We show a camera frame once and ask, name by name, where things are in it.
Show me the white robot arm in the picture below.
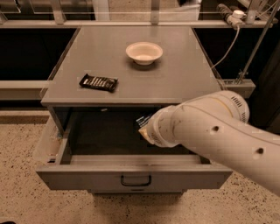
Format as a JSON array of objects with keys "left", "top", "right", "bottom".
[{"left": 139, "top": 90, "right": 280, "bottom": 196}]

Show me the grey open top drawer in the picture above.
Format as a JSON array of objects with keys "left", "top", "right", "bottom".
[{"left": 37, "top": 110, "right": 232, "bottom": 193}]

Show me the dark brown snack bar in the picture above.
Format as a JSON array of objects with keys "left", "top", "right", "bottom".
[{"left": 79, "top": 73, "right": 118, "bottom": 92}]

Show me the grey metal cabinet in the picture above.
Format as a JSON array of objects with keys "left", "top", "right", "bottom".
[{"left": 39, "top": 25, "right": 228, "bottom": 194}]

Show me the white paper bowl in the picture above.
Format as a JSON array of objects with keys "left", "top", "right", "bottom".
[{"left": 125, "top": 42, "right": 163, "bottom": 66}]

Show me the grey metal railing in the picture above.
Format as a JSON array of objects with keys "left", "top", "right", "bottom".
[{"left": 0, "top": 0, "right": 279, "bottom": 29}]

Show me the white power strip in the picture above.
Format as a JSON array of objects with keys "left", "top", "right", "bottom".
[{"left": 216, "top": 3, "right": 245, "bottom": 30}]

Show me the slanted metal rod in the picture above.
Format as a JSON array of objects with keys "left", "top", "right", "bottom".
[{"left": 235, "top": 0, "right": 280, "bottom": 84}]

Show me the black drawer handle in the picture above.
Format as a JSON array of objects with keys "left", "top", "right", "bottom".
[{"left": 120, "top": 175, "right": 151, "bottom": 187}]

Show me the white power cable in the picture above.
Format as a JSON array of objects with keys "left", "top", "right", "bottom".
[{"left": 211, "top": 24, "right": 242, "bottom": 70}]

